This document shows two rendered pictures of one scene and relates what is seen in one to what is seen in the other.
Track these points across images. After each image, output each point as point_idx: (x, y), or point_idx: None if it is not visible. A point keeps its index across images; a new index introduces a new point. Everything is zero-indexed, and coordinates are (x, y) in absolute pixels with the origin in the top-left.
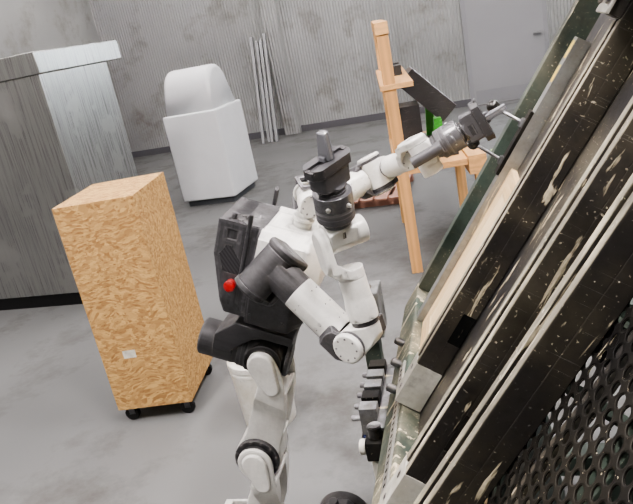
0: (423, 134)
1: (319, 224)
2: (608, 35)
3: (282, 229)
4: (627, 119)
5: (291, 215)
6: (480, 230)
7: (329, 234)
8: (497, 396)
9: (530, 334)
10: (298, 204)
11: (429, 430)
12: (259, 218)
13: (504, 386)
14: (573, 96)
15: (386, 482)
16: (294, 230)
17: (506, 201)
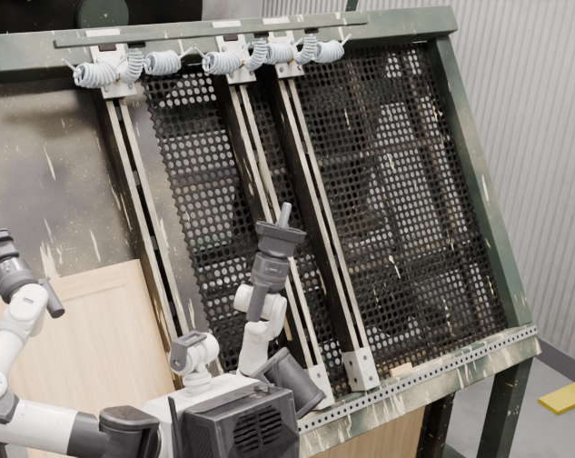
0: (31, 283)
1: (272, 298)
2: (122, 111)
3: (233, 383)
4: (252, 127)
5: (189, 400)
6: (26, 363)
7: (279, 293)
8: (337, 243)
9: (321, 215)
10: (213, 353)
11: (310, 332)
12: (241, 392)
13: (335, 237)
14: (136, 155)
15: (299, 424)
16: (220, 383)
17: (147, 252)
